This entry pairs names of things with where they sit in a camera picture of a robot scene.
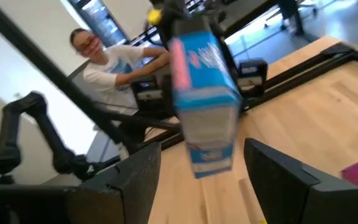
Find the person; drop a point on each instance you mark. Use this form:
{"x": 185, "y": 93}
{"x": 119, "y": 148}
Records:
{"x": 110, "y": 74}

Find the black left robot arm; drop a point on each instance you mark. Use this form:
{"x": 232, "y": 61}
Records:
{"x": 45, "y": 124}

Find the blue cereal box pink label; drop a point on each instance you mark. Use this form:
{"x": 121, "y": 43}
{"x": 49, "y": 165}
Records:
{"x": 204, "y": 77}

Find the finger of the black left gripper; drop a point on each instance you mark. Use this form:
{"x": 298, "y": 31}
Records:
{"x": 152, "y": 96}
{"x": 253, "y": 77}

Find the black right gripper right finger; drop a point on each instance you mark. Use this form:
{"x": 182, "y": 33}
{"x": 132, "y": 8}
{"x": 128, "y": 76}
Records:
{"x": 306, "y": 202}

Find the black table frame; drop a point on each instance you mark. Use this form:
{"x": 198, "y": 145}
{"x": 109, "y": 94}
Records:
{"x": 291, "y": 82}

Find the yellow round knob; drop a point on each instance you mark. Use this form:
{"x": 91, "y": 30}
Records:
{"x": 154, "y": 17}

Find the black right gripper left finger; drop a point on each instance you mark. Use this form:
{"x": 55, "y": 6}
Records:
{"x": 104, "y": 202}

